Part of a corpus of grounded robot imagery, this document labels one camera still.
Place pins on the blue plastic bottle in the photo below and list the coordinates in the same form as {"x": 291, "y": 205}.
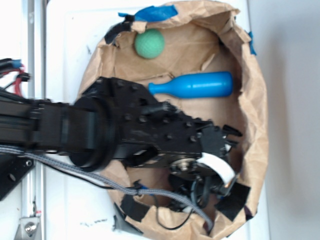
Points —
{"x": 197, "y": 85}

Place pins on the blue tape strip right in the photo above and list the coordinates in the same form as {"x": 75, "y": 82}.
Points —
{"x": 251, "y": 44}

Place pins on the brown paper bag tray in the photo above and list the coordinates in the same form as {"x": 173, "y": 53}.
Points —
{"x": 203, "y": 37}

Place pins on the aluminium rail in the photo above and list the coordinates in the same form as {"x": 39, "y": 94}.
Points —
{"x": 34, "y": 59}

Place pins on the white plastic board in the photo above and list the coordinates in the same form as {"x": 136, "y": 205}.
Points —
{"x": 74, "y": 209}

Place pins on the blue tape strip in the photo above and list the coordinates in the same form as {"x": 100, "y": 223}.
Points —
{"x": 251, "y": 44}
{"x": 152, "y": 14}

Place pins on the metal corner bracket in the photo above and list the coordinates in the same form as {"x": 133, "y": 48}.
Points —
{"x": 29, "y": 228}

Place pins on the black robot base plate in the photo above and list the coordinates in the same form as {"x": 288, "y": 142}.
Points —
{"x": 12, "y": 170}

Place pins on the blue tape strip top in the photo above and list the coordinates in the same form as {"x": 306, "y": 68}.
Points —
{"x": 152, "y": 14}

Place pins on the green foam ball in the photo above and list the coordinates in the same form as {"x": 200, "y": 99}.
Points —
{"x": 150, "y": 44}

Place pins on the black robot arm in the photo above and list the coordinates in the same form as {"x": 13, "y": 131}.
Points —
{"x": 41, "y": 125}

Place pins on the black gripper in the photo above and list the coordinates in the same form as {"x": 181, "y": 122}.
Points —
{"x": 128, "y": 124}

